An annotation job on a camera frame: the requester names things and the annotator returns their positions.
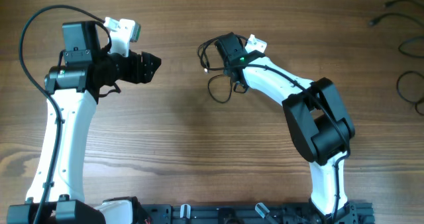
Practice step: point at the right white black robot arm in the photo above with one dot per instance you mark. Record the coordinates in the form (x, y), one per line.
(318, 122)

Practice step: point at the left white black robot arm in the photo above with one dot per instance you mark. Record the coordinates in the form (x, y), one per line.
(96, 54)

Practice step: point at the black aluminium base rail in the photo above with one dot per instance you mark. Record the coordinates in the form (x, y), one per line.
(228, 214)

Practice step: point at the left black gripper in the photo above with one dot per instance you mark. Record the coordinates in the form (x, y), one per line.
(140, 71)

